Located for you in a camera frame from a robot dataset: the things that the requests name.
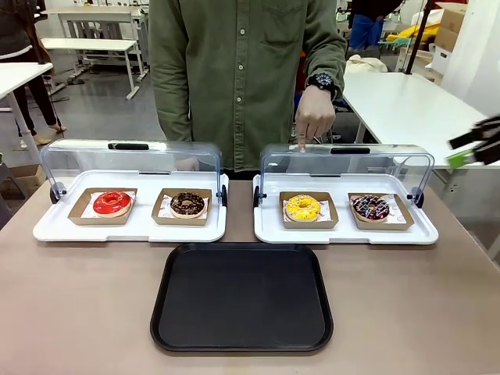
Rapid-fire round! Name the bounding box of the white display case base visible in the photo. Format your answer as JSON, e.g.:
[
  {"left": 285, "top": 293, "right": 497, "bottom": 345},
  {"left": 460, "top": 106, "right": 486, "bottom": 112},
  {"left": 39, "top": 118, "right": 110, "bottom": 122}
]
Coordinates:
[
  {"left": 32, "top": 170, "right": 230, "bottom": 244},
  {"left": 252, "top": 173, "right": 440, "bottom": 246}
]

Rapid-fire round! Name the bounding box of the clear display case lid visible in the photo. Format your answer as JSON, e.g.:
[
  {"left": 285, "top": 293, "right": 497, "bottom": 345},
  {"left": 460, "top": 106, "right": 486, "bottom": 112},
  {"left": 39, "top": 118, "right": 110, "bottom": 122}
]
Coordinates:
[
  {"left": 38, "top": 139, "right": 224, "bottom": 205},
  {"left": 259, "top": 143, "right": 436, "bottom": 205}
]

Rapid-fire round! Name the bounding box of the person's torso green shirt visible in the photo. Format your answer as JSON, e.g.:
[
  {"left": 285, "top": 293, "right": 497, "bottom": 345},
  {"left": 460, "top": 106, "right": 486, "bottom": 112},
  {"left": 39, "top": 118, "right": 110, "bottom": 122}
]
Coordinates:
[{"left": 148, "top": 0, "right": 348, "bottom": 181}]

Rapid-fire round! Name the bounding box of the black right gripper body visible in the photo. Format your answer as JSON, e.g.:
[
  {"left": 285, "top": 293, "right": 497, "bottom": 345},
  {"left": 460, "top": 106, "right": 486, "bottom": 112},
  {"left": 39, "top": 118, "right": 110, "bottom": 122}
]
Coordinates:
[{"left": 470, "top": 114, "right": 500, "bottom": 166}]

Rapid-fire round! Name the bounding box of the black wristwatch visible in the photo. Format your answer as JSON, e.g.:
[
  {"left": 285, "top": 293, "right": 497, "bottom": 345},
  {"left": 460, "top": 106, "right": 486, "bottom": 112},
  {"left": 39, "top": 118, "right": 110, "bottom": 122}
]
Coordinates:
[{"left": 305, "top": 73, "right": 338, "bottom": 94}]

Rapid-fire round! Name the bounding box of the white workbench with frame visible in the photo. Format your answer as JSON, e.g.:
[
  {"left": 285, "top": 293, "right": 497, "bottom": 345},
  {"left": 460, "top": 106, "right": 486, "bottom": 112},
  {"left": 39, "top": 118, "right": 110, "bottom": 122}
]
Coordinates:
[{"left": 41, "top": 5, "right": 149, "bottom": 77}]

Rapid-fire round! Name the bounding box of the yellow glazed sprinkled donut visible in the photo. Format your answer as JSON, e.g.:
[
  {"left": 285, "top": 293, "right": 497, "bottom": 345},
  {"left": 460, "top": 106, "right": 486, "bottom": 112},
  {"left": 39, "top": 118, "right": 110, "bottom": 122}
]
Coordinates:
[{"left": 285, "top": 194, "right": 323, "bottom": 223}]

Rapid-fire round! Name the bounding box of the bystander in dark clothes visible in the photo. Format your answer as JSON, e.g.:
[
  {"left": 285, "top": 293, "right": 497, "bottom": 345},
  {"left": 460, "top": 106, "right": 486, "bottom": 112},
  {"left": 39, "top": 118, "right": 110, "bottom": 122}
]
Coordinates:
[{"left": 0, "top": 0, "right": 66, "bottom": 145}]

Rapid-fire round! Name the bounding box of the person's right hand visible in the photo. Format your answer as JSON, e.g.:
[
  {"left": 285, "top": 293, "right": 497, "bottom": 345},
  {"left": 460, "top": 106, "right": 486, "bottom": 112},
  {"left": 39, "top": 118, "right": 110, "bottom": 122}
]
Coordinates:
[{"left": 174, "top": 156, "right": 200, "bottom": 173}]

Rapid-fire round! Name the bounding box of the chocolate sprinkled donut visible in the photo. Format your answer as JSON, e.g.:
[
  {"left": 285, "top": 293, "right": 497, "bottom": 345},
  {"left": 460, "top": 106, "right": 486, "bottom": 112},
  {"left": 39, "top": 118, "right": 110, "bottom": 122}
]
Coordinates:
[{"left": 169, "top": 191, "right": 206, "bottom": 220}]

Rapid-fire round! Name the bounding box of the white table with thin legs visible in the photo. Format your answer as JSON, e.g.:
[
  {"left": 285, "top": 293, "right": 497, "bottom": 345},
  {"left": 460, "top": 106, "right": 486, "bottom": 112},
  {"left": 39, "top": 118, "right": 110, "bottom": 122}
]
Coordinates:
[{"left": 40, "top": 37, "right": 141, "bottom": 101}]

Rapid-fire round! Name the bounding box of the white cloth tote bag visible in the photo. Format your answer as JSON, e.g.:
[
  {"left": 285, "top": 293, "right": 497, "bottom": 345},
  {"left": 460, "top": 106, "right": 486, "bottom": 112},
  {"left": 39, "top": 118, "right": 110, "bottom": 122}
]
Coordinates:
[{"left": 345, "top": 54, "right": 388, "bottom": 73}]

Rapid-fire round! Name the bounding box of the black rectangular serving tray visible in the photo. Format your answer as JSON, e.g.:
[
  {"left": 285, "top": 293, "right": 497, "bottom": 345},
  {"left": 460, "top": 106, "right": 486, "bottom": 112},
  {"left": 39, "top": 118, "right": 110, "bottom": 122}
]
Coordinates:
[{"left": 150, "top": 242, "right": 334, "bottom": 353}]

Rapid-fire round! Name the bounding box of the person's left hand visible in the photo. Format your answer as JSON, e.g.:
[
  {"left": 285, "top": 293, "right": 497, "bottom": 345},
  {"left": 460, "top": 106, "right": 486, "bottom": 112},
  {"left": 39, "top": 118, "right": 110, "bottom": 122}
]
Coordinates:
[{"left": 295, "top": 84, "right": 338, "bottom": 154}]

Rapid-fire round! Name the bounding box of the flat cardboard box on floor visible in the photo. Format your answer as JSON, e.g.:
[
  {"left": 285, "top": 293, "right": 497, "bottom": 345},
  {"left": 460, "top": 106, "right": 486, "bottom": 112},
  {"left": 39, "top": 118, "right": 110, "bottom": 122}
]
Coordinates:
[{"left": 0, "top": 163, "right": 45, "bottom": 189}]

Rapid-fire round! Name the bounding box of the white table with round leg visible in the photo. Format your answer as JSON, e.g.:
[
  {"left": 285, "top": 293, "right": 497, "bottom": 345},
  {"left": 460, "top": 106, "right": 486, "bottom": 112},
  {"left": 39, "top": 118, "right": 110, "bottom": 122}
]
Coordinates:
[{"left": 0, "top": 61, "right": 55, "bottom": 155}]

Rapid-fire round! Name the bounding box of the person's left forearm green sleeve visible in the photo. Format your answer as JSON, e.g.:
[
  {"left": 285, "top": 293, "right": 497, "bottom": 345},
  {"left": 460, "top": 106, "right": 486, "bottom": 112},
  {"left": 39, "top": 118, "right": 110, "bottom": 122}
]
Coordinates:
[{"left": 302, "top": 23, "right": 348, "bottom": 99}]

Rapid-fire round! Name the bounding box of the dark donut with pink drizzle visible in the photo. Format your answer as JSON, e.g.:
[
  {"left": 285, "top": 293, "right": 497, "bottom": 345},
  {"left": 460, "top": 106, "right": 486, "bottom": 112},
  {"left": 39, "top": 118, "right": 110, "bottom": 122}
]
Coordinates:
[{"left": 352, "top": 193, "right": 391, "bottom": 223}]

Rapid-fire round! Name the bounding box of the large white table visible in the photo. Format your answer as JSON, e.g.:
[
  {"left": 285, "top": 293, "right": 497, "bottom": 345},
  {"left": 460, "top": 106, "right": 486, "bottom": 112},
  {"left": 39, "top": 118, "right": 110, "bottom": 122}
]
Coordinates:
[{"left": 338, "top": 71, "right": 500, "bottom": 184}]

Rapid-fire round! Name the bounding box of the red glazed donut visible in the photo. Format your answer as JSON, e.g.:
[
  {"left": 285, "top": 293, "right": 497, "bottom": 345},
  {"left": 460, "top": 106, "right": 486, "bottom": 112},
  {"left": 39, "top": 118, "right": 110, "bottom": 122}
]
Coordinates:
[{"left": 92, "top": 190, "right": 132, "bottom": 219}]

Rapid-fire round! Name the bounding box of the person's right forearm green sleeve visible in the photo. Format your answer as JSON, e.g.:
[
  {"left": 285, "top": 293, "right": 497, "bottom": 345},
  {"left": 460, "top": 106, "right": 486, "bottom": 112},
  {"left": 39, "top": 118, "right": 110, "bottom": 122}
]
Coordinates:
[{"left": 149, "top": 46, "right": 195, "bottom": 143}]

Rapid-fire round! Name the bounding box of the black slanted pole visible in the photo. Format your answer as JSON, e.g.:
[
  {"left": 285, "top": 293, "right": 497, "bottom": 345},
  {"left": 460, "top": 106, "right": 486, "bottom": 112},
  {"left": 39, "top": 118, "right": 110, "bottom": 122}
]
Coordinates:
[{"left": 402, "top": 0, "right": 434, "bottom": 76}]

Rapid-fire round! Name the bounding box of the brown cardboard donut tray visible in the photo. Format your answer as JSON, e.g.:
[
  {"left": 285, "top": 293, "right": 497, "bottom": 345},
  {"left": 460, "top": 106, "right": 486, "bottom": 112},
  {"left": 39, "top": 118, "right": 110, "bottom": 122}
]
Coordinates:
[
  {"left": 279, "top": 191, "right": 339, "bottom": 230},
  {"left": 151, "top": 188, "right": 213, "bottom": 227},
  {"left": 67, "top": 187, "right": 138, "bottom": 227},
  {"left": 348, "top": 192, "right": 415, "bottom": 231}
]

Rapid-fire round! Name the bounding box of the white storage box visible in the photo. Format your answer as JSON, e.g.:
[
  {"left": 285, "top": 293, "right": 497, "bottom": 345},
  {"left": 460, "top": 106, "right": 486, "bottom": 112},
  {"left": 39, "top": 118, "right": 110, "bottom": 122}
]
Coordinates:
[{"left": 424, "top": 45, "right": 451, "bottom": 82}]

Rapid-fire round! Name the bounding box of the brown cardboard box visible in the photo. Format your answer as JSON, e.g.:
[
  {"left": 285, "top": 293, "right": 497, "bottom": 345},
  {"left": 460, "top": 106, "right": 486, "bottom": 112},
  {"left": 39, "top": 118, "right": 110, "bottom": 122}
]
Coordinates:
[{"left": 433, "top": 2, "right": 468, "bottom": 52}]

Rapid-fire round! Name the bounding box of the yellow bag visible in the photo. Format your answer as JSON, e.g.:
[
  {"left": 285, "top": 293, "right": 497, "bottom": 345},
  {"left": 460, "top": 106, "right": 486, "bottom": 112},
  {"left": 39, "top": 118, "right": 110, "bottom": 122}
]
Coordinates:
[{"left": 385, "top": 22, "right": 438, "bottom": 51}]

